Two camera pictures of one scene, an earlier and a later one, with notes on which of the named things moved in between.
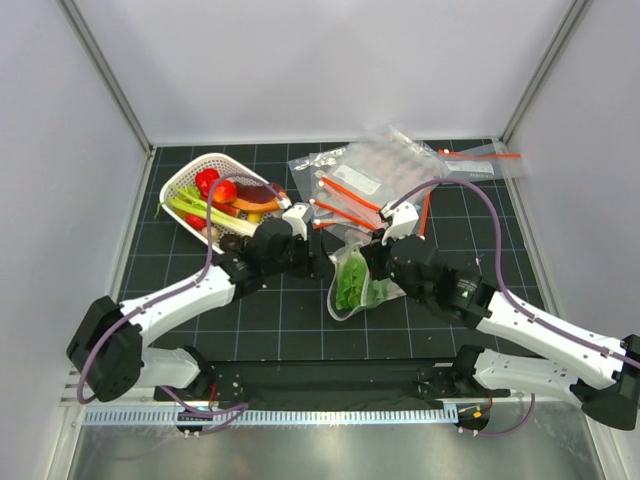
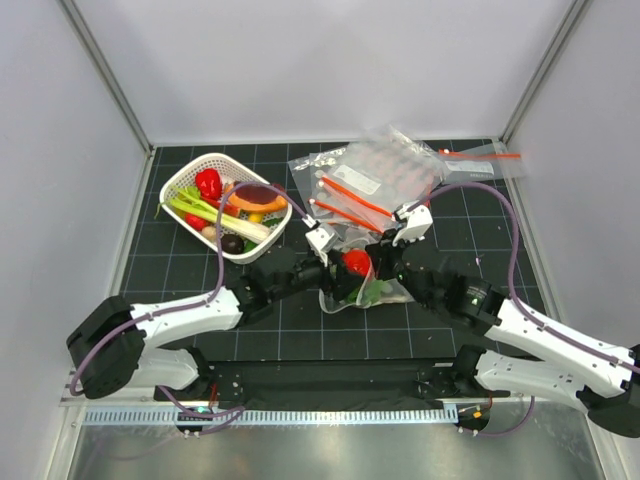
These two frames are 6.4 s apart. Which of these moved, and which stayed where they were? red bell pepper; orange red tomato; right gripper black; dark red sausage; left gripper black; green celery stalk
Moved: left gripper black; orange red tomato
Stayed: dark red sausage; red bell pepper; right gripper black; green celery stalk
